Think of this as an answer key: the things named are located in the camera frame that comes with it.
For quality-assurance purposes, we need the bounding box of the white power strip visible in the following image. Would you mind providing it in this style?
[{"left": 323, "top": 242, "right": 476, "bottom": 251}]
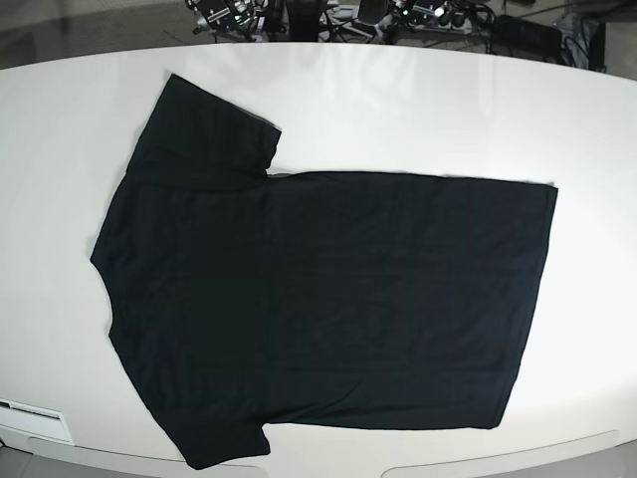
[{"left": 394, "top": 2, "right": 473, "bottom": 33}]

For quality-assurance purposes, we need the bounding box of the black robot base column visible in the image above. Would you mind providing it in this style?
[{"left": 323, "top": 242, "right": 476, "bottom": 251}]
[{"left": 286, "top": 0, "right": 321, "bottom": 43}]

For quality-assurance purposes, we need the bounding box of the black T-shirt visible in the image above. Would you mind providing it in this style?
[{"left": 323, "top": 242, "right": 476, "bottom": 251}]
[{"left": 91, "top": 76, "right": 557, "bottom": 469}]

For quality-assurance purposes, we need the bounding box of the black equipment box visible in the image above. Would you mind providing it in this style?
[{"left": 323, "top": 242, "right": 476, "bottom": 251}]
[{"left": 491, "top": 15, "right": 562, "bottom": 63}]

